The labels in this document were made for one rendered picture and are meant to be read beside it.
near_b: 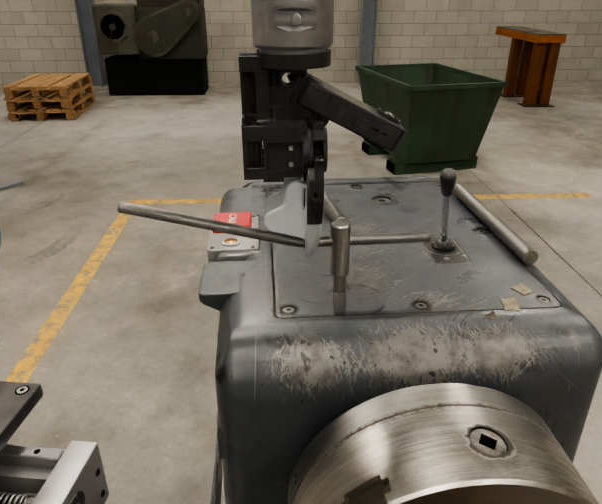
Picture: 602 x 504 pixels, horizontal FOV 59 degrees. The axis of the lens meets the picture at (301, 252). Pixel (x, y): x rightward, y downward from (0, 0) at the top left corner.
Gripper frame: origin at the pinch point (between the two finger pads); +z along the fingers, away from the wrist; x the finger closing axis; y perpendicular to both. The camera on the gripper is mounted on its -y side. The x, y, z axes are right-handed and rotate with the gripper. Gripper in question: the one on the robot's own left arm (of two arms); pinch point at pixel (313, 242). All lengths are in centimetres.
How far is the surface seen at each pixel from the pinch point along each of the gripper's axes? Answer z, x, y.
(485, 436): 11.5, 18.2, -14.1
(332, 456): 15.9, 15.5, -0.5
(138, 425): 135, -114, 60
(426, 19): 29, -963, -292
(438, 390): 11.1, 12.3, -11.5
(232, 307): 9.4, -2.3, 9.6
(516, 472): 11.4, 22.4, -15.1
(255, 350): 10.4, 5.2, 6.9
